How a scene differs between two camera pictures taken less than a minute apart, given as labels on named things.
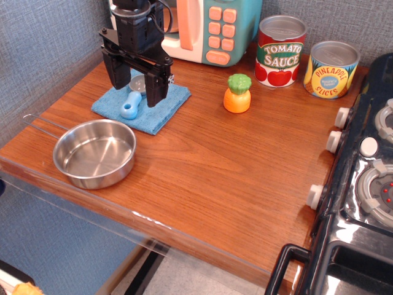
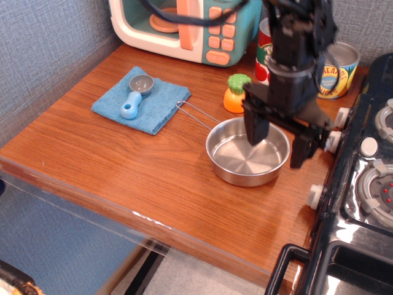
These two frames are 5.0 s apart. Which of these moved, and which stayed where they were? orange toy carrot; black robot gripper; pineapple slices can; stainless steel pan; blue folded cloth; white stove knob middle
Moved: black robot gripper; stainless steel pan
Stayed: orange toy carrot; pineapple slices can; white stove knob middle; blue folded cloth
